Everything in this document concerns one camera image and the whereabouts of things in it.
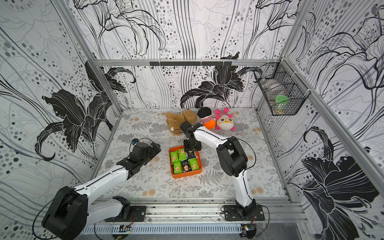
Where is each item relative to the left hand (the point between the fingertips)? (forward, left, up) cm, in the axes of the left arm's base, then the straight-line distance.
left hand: (158, 151), depth 88 cm
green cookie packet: (0, -14, -3) cm, 15 cm away
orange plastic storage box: (-5, -23, -4) cm, 24 cm away
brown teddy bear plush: (+21, -7, +4) cm, 23 cm away
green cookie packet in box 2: (-8, -12, -4) cm, 15 cm away
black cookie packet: (0, -20, -3) cm, 20 cm away
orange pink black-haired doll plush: (+30, -28, +1) cm, 41 cm away
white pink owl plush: (+24, -42, +2) cm, 48 cm away
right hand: (+5, -20, -4) cm, 21 cm away
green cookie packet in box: (-2, -9, -4) cm, 10 cm away
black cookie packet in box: (-7, -17, -3) cm, 19 cm away
